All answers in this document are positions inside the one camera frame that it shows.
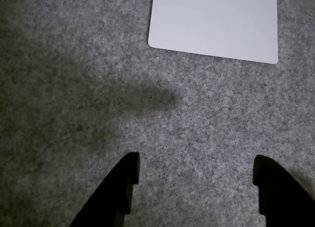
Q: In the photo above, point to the white blank card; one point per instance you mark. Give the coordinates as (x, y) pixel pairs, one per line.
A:
(214, 22)

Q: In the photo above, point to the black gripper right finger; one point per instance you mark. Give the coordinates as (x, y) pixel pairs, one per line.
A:
(283, 200)

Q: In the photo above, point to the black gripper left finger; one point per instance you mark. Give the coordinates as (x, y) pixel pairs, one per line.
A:
(113, 197)

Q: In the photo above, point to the grey felt mat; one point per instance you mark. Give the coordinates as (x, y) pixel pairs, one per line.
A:
(73, 64)

